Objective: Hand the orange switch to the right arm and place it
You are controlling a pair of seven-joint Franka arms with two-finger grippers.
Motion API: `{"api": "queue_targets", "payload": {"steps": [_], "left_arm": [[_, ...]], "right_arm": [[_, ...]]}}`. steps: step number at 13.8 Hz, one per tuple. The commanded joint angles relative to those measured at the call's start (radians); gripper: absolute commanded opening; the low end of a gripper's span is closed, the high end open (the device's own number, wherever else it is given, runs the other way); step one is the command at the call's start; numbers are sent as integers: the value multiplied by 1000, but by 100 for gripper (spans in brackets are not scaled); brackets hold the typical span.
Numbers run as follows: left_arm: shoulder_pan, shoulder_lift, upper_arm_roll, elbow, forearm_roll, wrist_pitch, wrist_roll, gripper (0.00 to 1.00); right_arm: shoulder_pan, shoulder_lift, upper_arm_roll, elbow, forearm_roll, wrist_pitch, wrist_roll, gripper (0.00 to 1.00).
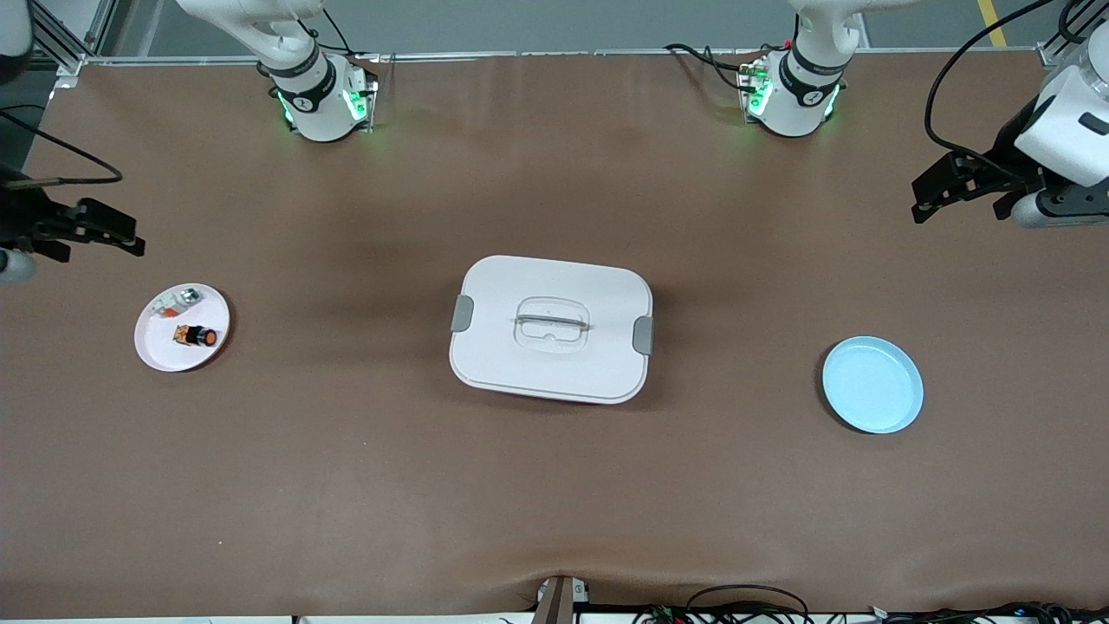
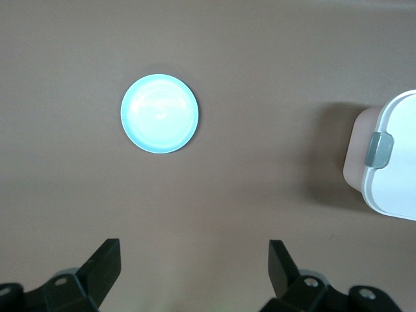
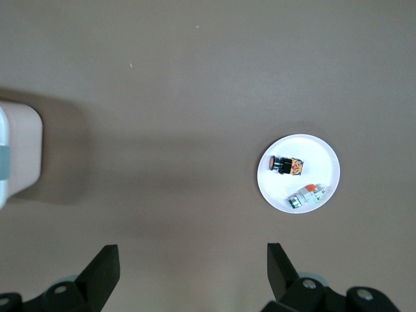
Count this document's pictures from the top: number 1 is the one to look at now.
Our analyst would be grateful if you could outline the white red small part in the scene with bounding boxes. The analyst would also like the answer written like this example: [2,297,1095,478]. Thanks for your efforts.
[151,289,202,321]

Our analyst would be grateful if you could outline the pink round plate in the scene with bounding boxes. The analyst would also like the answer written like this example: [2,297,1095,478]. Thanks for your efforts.
[133,283,231,374]

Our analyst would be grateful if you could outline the light blue round plate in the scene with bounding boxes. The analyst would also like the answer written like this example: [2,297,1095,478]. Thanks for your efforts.
[820,335,924,435]

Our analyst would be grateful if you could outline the white lidded storage box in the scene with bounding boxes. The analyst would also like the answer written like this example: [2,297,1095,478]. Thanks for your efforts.
[448,254,656,406]

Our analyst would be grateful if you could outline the brown table mat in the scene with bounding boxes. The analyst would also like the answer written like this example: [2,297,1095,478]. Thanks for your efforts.
[0,48,1109,621]

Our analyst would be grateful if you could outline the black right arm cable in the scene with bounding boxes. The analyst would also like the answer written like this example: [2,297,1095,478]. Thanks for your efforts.
[0,107,124,188]

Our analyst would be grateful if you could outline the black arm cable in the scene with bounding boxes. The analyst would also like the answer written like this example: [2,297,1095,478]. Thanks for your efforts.
[924,0,1094,183]
[0,107,124,188]

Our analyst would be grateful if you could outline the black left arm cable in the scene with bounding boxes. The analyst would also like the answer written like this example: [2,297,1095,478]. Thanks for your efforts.
[924,0,1094,183]

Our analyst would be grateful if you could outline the aluminium frame post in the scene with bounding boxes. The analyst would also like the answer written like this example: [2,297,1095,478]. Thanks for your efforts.
[30,0,120,77]
[1038,0,1109,68]

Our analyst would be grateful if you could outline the black left base cables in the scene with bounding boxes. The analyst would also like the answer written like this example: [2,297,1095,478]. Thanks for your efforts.
[663,42,756,94]

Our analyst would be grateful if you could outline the black base cables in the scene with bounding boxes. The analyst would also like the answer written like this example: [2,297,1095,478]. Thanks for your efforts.
[295,7,382,63]
[663,42,756,94]

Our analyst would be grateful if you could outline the black right base cables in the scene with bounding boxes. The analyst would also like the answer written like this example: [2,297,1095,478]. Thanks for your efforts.
[295,7,382,63]

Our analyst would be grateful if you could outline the black floor cable bundle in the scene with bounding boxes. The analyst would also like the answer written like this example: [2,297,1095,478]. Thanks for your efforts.
[632,584,1109,624]

